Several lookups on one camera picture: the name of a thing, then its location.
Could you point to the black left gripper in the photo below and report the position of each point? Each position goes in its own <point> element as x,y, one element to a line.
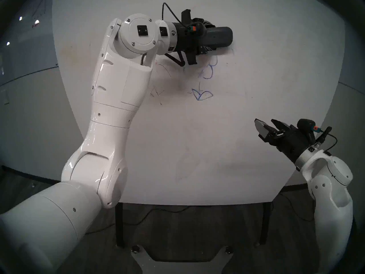
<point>185,42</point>

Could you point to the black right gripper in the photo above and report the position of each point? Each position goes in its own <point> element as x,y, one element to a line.
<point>289,143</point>

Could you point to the dark grey whiteboard eraser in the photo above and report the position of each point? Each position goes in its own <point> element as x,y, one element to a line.
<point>219,36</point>

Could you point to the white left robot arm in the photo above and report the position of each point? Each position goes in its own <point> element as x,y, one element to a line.
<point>114,90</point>

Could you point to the white whiteboard panel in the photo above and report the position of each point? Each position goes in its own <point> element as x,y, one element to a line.
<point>228,119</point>

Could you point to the black table leg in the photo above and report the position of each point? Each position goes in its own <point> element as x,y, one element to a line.
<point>120,225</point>
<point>265,223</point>

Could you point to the black base knob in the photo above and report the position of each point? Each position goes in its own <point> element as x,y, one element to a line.
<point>135,249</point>
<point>228,250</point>

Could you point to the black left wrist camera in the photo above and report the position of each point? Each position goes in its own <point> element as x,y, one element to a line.
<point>199,27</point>

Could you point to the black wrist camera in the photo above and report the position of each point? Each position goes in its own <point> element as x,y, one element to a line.
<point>305,124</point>
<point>199,27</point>

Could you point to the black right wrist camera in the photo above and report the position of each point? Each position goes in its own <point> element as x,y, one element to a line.
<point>305,124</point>

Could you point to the wall board with red marks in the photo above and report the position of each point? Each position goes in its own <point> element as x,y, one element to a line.
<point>34,33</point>

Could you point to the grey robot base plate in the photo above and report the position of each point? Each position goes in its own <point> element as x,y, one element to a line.
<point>142,265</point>

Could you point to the white wall plate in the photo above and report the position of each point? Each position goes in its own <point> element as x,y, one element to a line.
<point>5,97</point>

